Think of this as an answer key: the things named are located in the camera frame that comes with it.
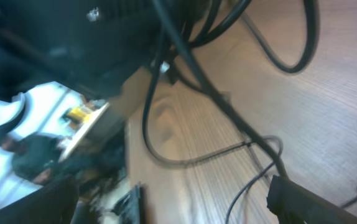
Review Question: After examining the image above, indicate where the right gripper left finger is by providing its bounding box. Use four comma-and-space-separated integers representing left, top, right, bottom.
0, 177, 78, 224

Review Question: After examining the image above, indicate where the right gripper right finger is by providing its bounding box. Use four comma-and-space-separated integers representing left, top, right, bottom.
267, 175, 357, 224

